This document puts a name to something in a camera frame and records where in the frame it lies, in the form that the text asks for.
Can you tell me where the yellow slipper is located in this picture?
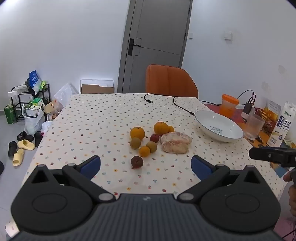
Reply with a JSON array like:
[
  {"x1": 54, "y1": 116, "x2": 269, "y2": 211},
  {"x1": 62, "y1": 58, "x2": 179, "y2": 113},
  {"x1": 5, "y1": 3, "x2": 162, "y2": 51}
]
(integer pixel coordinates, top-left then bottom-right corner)
[
  {"x1": 17, "y1": 140, "x2": 36, "y2": 151},
  {"x1": 13, "y1": 148, "x2": 25, "y2": 166}
]

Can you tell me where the black cable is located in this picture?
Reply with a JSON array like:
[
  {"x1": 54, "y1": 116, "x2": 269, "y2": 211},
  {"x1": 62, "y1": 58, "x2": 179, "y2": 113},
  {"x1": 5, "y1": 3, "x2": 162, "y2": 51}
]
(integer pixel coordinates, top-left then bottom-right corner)
[
  {"x1": 143, "y1": 93, "x2": 201, "y2": 104},
  {"x1": 173, "y1": 90, "x2": 256, "y2": 115}
]

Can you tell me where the black door lock handle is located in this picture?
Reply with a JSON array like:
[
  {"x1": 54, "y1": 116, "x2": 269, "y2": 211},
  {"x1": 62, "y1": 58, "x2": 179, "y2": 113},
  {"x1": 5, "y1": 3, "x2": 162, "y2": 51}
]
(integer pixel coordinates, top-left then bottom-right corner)
[{"x1": 128, "y1": 38, "x2": 141, "y2": 56}]

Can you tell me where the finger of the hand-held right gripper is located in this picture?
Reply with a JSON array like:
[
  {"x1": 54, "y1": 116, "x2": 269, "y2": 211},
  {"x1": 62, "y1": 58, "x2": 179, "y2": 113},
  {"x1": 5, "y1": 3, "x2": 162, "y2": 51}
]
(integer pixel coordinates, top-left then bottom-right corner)
[{"x1": 249, "y1": 147, "x2": 274, "y2": 162}]

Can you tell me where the clear plastic bag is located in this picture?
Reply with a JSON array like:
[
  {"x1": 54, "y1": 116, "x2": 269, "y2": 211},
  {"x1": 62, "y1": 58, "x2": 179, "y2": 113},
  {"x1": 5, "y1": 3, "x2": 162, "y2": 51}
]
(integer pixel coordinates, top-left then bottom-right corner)
[{"x1": 54, "y1": 83, "x2": 73, "y2": 109}]

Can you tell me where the person's right hand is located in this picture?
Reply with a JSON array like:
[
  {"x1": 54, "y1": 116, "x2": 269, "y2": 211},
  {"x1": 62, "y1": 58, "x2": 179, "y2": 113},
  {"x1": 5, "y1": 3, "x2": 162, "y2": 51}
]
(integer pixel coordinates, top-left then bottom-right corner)
[{"x1": 283, "y1": 173, "x2": 296, "y2": 215}]

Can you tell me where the green paper bag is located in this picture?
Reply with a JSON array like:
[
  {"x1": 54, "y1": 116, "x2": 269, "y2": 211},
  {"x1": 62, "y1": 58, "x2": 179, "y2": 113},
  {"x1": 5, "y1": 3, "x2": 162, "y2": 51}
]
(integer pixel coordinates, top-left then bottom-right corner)
[{"x1": 4, "y1": 104, "x2": 16, "y2": 124}]

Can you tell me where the red wire basket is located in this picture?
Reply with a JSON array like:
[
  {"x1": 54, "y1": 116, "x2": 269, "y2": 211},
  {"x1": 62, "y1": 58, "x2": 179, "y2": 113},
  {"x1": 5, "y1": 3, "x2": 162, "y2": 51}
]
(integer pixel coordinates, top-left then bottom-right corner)
[{"x1": 254, "y1": 107, "x2": 281, "y2": 135}]

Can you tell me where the clear glass cup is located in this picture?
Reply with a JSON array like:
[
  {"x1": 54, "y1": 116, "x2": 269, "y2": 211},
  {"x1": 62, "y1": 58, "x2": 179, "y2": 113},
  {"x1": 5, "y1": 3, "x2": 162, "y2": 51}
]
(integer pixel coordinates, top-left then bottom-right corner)
[{"x1": 245, "y1": 113, "x2": 266, "y2": 141}]

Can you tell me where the blue snack bag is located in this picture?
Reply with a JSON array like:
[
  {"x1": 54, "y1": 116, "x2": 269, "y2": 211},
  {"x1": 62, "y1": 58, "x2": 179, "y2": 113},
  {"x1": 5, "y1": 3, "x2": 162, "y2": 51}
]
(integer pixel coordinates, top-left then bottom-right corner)
[{"x1": 29, "y1": 70, "x2": 42, "y2": 90}]

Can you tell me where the white plastic bag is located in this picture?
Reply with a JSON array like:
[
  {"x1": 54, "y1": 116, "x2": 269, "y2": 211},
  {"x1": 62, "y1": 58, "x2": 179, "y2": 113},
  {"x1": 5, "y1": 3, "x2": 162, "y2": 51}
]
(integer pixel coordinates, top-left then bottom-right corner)
[{"x1": 22, "y1": 103, "x2": 45, "y2": 135}]

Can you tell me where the black metal rack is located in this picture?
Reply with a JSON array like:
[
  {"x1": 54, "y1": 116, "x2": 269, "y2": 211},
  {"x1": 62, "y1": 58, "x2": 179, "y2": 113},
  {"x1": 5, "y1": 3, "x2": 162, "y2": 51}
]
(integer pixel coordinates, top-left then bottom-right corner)
[{"x1": 10, "y1": 83, "x2": 51, "y2": 122}]

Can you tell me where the grey door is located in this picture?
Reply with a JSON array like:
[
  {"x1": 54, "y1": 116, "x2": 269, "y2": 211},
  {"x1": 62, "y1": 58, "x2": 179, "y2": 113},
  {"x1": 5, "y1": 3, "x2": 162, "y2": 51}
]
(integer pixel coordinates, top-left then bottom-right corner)
[{"x1": 117, "y1": 0, "x2": 193, "y2": 93}]

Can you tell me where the orange lidded container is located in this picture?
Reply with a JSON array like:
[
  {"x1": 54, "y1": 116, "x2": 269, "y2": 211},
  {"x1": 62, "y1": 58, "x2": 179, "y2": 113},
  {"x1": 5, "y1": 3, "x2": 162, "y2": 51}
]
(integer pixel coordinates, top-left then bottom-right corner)
[{"x1": 219, "y1": 94, "x2": 239, "y2": 120}]

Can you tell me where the cardboard sheet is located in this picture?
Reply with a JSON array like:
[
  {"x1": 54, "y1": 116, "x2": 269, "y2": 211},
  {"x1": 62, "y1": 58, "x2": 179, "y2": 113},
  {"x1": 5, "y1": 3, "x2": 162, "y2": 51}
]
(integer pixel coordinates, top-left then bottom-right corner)
[{"x1": 81, "y1": 84, "x2": 115, "y2": 94}]

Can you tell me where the white bowl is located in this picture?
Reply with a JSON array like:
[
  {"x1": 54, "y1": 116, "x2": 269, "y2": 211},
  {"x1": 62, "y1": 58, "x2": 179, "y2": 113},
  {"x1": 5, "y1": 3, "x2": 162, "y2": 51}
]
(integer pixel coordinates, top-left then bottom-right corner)
[{"x1": 194, "y1": 110, "x2": 244, "y2": 143}]

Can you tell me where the brown paper bag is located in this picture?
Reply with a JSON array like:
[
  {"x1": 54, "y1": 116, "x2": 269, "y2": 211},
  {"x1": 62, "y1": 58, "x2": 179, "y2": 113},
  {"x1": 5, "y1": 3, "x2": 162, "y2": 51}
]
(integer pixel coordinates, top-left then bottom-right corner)
[{"x1": 44, "y1": 100, "x2": 63, "y2": 115}]

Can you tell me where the orange chair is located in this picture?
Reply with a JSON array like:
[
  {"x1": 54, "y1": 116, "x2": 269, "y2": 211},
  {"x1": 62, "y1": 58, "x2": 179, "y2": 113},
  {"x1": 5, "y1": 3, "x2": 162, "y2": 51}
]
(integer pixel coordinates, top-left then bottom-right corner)
[{"x1": 145, "y1": 64, "x2": 199, "y2": 99}]

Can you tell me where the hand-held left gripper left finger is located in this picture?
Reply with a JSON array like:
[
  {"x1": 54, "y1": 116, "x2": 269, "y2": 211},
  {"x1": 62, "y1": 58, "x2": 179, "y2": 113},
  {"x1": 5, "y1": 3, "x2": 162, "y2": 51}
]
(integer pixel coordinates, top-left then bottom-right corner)
[{"x1": 21, "y1": 155, "x2": 116, "y2": 202}]

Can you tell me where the dark red round fruit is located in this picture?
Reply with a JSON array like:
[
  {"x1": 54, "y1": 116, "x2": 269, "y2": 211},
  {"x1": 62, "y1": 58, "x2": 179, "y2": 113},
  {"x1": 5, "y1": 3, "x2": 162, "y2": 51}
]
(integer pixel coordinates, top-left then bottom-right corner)
[{"x1": 131, "y1": 156, "x2": 144, "y2": 169}]

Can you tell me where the large orange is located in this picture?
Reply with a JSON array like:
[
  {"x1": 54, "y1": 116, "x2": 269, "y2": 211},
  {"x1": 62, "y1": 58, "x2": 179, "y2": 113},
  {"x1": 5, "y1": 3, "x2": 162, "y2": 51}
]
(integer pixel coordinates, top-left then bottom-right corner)
[
  {"x1": 130, "y1": 126, "x2": 146, "y2": 141},
  {"x1": 154, "y1": 121, "x2": 169, "y2": 135}
]

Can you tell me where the white milk carton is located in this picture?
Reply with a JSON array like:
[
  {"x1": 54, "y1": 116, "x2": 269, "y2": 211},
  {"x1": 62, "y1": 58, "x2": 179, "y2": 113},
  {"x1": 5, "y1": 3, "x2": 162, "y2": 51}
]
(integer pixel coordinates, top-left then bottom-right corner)
[{"x1": 267, "y1": 101, "x2": 294, "y2": 147}]

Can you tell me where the black slipper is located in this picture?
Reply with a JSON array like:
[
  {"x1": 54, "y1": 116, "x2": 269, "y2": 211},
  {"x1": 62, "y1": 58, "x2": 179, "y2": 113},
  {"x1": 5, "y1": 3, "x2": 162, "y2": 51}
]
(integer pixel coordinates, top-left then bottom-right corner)
[
  {"x1": 34, "y1": 131, "x2": 44, "y2": 147},
  {"x1": 8, "y1": 141, "x2": 18, "y2": 158},
  {"x1": 17, "y1": 131, "x2": 35, "y2": 142}
]

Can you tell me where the white and yellow packet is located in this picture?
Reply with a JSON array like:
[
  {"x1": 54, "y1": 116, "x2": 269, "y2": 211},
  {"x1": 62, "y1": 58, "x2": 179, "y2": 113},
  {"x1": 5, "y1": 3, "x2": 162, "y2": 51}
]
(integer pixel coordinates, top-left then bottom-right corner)
[{"x1": 264, "y1": 98, "x2": 282, "y2": 116}]

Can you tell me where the black and white charger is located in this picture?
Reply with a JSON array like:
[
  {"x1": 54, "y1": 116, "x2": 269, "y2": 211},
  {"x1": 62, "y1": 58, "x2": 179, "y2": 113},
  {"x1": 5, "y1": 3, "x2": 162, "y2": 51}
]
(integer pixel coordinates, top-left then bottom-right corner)
[{"x1": 241, "y1": 102, "x2": 255, "y2": 120}]

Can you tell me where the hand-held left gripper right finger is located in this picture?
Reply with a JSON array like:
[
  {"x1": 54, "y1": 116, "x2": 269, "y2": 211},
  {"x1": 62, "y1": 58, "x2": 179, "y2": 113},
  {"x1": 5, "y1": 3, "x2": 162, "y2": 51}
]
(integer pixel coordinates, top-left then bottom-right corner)
[{"x1": 177, "y1": 155, "x2": 274, "y2": 202}]

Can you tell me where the peeled pomelo piece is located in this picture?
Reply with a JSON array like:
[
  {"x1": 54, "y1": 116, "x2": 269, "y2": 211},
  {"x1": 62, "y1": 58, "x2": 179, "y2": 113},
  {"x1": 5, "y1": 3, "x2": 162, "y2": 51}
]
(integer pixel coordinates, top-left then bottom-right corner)
[
  {"x1": 160, "y1": 132, "x2": 193, "y2": 144},
  {"x1": 161, "y1": 141, "x2": 189, "y2": 154}
]

